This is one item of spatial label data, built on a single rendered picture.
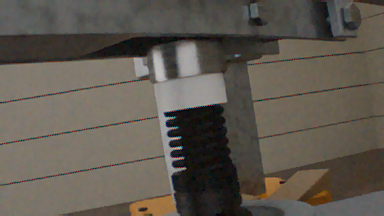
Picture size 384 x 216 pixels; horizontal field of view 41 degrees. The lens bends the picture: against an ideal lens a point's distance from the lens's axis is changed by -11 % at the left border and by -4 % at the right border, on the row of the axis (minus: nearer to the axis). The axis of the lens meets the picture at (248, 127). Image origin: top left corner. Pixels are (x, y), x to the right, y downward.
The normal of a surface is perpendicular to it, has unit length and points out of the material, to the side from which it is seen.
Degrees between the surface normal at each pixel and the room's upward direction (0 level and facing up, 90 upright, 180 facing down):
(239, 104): 90
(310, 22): 90
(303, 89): 90
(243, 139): 90
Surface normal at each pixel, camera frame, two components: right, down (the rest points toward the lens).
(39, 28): 0.76, -0.08
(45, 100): 0.39, -0.01
